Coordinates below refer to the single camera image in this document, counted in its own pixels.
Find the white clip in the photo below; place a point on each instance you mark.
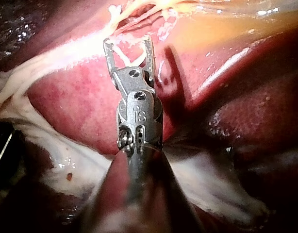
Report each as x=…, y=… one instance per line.
x=123, y=58

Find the dark right arm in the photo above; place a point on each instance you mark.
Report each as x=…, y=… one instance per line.
x=144, y=194

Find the right arm instrument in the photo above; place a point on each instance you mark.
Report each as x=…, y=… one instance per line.
x=139, y=116

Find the pale fatty tissue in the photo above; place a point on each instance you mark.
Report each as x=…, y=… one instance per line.
x=212, y=184
x=42, y=136

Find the gallbladder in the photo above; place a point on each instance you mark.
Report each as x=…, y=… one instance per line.
x=212, y=26

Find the thin tube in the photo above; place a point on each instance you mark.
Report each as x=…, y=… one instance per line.
x=73, y=49

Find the right arm instrument jaw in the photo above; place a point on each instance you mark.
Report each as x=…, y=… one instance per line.
x=109, y=57
x=149, y=58

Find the dark red liver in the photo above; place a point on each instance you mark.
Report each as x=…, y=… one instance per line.
x=78, y=104

